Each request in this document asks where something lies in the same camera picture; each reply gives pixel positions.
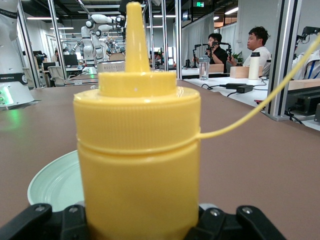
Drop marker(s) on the white curtain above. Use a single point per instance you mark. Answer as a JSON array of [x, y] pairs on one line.
[[195, 37]]

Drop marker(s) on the white humanoid robot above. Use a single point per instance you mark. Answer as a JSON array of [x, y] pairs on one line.
[[88, 47]]

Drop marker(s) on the yellow squeeze bottle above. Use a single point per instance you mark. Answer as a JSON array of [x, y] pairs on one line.
[[137, 150]]

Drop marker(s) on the light wooden box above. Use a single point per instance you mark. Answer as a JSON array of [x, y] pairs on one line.
[[238, 72], [216, 68], [305, 85]]

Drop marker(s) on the white thermos flask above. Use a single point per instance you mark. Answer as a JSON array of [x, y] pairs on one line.
[[254, 67]]

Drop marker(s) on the grey office chair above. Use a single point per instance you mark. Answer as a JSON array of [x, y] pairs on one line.
[[56, 75]]

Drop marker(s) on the person in black shirt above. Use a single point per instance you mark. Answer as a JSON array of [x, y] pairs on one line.
[[220, 53]]

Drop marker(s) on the green potted plant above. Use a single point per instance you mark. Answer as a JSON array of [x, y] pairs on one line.
[[237, 57]]

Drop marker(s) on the clear water bottle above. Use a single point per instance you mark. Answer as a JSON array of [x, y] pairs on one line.
[[204, 70]]

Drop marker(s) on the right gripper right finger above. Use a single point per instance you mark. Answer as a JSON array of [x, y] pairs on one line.
[[250, 227]]

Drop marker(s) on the person in white shirt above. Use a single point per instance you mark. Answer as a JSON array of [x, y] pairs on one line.
[[262, 57]]

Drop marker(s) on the green exit sign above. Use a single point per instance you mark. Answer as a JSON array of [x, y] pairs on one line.
[[200, 4]]

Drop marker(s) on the aluminium frame post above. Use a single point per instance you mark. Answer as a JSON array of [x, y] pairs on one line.
[[282, 62], [178, 37], [57, 37]]

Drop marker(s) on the black power adapter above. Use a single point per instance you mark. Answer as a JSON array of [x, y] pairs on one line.
[[232, 85], [246, 89]]

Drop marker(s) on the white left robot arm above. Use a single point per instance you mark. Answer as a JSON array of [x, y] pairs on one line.
[[12, 85]]

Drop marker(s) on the black computer monitor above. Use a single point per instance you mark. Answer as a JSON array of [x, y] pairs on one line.
[[70, 60]]

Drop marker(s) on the pale green plate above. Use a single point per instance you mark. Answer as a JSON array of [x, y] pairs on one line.
[[57, 185]]

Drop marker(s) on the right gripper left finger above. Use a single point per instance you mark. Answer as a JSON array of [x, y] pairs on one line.
[[37, 225]]

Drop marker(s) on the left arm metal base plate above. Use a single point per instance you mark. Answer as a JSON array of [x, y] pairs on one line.
[[25, 104]]

